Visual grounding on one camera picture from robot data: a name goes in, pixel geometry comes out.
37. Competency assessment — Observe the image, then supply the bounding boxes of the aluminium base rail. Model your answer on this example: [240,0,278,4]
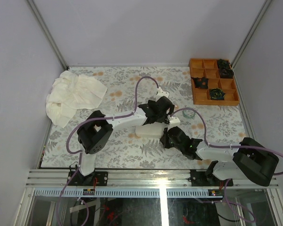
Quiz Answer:
[25,168,279,198]

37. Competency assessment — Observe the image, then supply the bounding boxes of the black flower green swirls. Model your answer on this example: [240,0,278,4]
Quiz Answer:
[209,88,225,100]

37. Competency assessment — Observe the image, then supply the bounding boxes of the beige jewelry box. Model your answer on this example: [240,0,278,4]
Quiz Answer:
[135,122,165,139]

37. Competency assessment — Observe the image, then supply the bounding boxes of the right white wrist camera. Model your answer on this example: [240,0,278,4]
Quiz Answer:
[168,116,180,126]

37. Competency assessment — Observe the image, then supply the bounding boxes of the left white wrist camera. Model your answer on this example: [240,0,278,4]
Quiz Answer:
[156,87,169,99]

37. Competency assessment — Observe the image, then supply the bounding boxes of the floral patterned tablecloth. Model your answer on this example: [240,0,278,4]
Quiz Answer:
[42,68,245,176]

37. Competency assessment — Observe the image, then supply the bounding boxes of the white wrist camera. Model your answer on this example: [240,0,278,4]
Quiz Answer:
[156,87,169,99]
[168,116,180,126]

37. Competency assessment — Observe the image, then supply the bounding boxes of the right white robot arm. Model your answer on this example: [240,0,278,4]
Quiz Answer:
[160,127,279,186]

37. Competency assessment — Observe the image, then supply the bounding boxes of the black fabric flower top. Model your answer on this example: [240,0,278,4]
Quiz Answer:
[216,59,230,68]

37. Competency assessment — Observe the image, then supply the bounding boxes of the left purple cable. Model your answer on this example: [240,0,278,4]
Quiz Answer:
[55,76,161,226]

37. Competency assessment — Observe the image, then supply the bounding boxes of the orange wooden divided tray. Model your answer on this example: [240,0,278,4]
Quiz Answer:
[189,58,240,106]

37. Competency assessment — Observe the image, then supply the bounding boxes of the purple cable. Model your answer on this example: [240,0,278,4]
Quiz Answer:
[170,107,283,223]
[55,76,161,226]

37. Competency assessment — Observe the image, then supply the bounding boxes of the black fabric flower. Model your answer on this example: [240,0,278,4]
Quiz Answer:
[219,67,234,79]
[216,59,230,68]

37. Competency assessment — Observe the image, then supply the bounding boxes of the white crumpled cloth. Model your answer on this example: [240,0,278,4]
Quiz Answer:
[45,71,108,128]

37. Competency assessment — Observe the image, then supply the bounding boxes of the black flower orange dots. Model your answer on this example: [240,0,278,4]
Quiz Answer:
[192,77,208,89]

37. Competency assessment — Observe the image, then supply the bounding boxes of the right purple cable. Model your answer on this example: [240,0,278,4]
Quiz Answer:
[170,107,283,223]

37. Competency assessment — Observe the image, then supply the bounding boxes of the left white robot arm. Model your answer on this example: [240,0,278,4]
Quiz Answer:
[77,97,175,186]

